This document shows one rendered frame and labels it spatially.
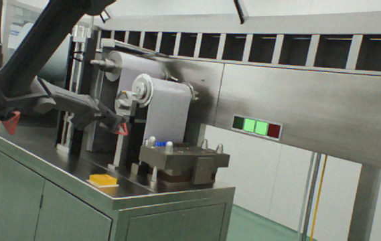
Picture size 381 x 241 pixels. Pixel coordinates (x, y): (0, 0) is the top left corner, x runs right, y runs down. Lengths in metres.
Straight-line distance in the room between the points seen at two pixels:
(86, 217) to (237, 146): 3.29
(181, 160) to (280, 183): 2.83
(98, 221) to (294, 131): 0.80
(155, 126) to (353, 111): 0.78
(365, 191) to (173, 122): 0.82
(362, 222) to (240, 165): 3.03
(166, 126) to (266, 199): 2.82
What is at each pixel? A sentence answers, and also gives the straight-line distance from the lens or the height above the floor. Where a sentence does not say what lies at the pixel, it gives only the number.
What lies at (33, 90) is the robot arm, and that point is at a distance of 1.00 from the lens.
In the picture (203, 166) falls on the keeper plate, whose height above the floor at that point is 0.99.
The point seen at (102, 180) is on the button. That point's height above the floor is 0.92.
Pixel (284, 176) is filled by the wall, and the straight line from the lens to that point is 4.22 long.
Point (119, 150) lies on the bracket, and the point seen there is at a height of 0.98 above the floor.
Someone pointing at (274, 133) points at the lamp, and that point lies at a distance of 1.55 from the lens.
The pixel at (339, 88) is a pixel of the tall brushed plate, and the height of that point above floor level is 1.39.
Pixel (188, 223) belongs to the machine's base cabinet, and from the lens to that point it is 1.55.
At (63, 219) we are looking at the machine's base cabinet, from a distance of 1.59.
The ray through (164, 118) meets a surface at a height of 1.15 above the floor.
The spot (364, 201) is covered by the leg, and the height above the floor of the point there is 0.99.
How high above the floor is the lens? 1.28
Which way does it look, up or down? 4 degrees down
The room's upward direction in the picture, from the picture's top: 10 degrees clockwise
